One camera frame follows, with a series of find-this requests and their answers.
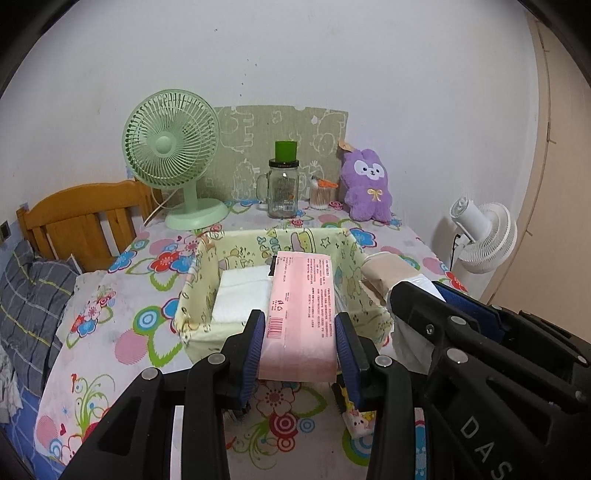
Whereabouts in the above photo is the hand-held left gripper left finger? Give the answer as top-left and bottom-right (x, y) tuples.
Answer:
(60, 309), (266, 480)

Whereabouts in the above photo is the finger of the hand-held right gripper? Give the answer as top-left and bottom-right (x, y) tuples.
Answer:
(392, 281), (481, 361)
(436, 282), (509, 342)

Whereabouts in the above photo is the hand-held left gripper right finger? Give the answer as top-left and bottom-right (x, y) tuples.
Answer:
(335, 311), (444, 480)

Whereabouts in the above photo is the beige tissue pack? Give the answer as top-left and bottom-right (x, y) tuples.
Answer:
(361, 251), (446, 374)

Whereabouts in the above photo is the pink tissue pack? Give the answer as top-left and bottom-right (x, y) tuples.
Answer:
(257, 251), (339, 383)

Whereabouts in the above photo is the white tissue pack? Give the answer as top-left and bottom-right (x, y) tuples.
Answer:
(211, 267), (274, 325)

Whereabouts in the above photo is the yellow printed fabric storage box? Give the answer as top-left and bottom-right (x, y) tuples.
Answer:
(174, 226), (395, 370)

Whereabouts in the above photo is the black small item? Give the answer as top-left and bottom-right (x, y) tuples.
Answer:
(331, 382), (352, 412)

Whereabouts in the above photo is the white standing fan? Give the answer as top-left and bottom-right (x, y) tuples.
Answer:
(450, 196), (518, 301)

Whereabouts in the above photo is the purple plush rabbit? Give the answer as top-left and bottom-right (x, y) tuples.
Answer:
(339, 141), (394, 224)

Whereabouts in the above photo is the beige door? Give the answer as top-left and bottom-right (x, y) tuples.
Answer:
(480, 14), (591, 342)

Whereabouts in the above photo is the cotton swab container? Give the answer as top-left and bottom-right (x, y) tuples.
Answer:
(309, 174), (340, 210)

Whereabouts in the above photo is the glass jar with green lid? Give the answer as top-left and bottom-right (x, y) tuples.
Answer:
(255, 141), (308, 220)

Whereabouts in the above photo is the green printed board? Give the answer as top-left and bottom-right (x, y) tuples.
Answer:
(210, 105), (349, 204)

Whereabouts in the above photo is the grey plaid pillow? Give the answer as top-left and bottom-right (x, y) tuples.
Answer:
(0, 240), (81, 398)

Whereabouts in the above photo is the wooden headboard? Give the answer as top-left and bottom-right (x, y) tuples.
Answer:
(16, 179), (162, 273)

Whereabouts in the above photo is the green desk fan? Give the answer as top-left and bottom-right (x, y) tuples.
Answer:
(122, 89), (229, 230)

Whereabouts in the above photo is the blue bed sheet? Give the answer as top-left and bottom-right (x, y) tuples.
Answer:
(0, 392), (47, 464)

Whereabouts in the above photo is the white crumpled cloth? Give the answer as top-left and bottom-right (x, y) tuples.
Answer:
(0, 360), (24, 423)

